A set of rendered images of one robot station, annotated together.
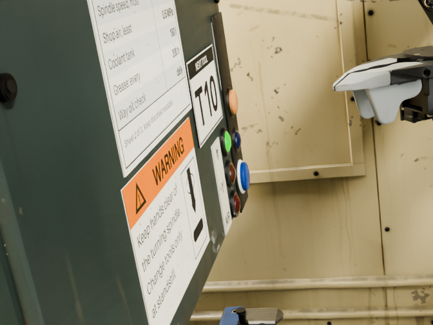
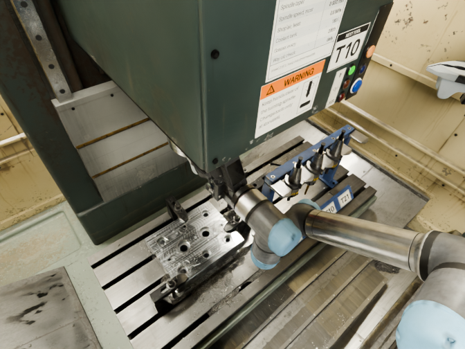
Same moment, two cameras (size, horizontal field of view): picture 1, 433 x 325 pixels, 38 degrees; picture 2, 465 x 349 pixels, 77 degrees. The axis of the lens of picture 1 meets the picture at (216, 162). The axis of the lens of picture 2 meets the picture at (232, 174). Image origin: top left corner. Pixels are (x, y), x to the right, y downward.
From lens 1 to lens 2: 0.20 m
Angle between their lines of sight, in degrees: 41
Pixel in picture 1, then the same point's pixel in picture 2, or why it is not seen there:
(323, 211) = (430, 108)
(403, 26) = not seen: outside the picture
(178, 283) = (279, 120)
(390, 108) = (448, 92)
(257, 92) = (443, 28)
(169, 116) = (308, 59)
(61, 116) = (239, 61)
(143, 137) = (285, 68)
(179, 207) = (295, 95)
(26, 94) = (225, 55)
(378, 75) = (451, 73)
